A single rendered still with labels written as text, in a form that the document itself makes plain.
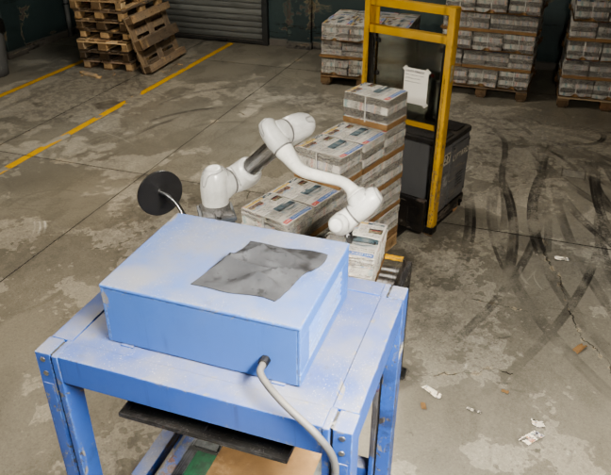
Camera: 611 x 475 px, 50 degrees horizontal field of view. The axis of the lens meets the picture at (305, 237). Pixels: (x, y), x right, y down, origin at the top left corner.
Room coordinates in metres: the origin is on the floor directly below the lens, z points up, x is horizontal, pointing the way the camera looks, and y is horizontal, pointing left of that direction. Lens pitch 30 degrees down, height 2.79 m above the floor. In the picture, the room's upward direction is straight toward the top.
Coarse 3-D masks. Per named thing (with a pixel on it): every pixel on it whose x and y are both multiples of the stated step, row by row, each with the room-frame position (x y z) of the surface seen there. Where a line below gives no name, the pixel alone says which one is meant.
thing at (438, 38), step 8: (376, 24) 5.19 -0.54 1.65; (376, 32) 5.15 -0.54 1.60; (384, 32) 5.11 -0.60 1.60; (392, 32) 5.07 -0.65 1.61; (400, 32) 5.03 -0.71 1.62; (408, 32) 4.99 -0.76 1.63; (416, 32) 4.95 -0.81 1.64; (424, 32) 4.92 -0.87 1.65; (432, 32) 4.92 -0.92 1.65; (424, 40) 4.91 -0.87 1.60; (432, 40) 4.87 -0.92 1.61; (440, 40) 4.83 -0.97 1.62
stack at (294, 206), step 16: (368, 176) 4.28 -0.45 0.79; (272, 192) 3.95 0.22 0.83; (288, 192) 3.95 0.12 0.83; (304, 192) 3.95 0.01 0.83; (320, 192) 3.94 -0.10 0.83; (336, 192) 3.95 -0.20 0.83; (256, 208) 3.72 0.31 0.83; (272, 208) 3.72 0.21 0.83; (288, 208) 3.72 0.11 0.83; (304, 208) 3.72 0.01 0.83; (320, 208) 3.80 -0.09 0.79; (336, 208) 3.95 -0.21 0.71; (256, 224) 3.66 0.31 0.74; (272, 224) 3.57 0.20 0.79; (288, 224) 3.52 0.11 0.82; (304, 224) 3.65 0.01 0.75; (320, 224) 3.80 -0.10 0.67
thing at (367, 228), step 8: (360, 224) 3.14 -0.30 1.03; (368, 224) 3.15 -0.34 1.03; (376, 224) 3.15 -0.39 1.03; (384, 224) 3.15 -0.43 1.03; (360, 232) 3.07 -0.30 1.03; (368, 232) 3.07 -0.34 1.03; (376, 232) 3.07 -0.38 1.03; (384, 232) 3.07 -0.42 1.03; (384, 240) 3.06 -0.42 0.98; (384, 248) 3.13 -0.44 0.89
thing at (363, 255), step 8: (336, 240) 2.97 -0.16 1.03; (344, 240) 2.98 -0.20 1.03; (352, 240) 2.98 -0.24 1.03; (360, 240) 2.98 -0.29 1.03; (352, 248) 2.90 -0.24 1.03; (360, 248) 2.90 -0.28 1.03; (368, 248) 2.90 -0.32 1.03; (376, 248) 2.90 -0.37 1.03; (352, 256) 2.83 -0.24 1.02; (360, 256) 2.82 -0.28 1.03; (368, 256) 2.82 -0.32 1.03; (376, 256) 2.87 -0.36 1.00; (352, 264) 2.84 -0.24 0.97; (360, 264) 2.82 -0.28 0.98; (368, 264) 2.81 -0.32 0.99; (376, 264) 2.90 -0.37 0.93; (352, 272) 2.84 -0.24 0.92; (360, 272) 2.83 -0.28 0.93; (368, 272) 2.81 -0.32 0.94; (376, 272) 2.93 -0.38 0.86; (368, 280) 2.82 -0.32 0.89
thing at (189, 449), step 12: (180, 444) 1.82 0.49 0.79; (192, 444) 1.81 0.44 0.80; (204, 444) 1.81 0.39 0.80; (216, 444) 1.81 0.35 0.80; (180, 456) 1.76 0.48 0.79; (192, 456) 1.75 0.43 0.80; (204, 456) 1.75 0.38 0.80; (216, 456) 1.75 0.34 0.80; (168, 468) 1.70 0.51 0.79; (180, 468) 1.70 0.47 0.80; (192, 468) 1.69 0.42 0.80; (204, 468) 1.69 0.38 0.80
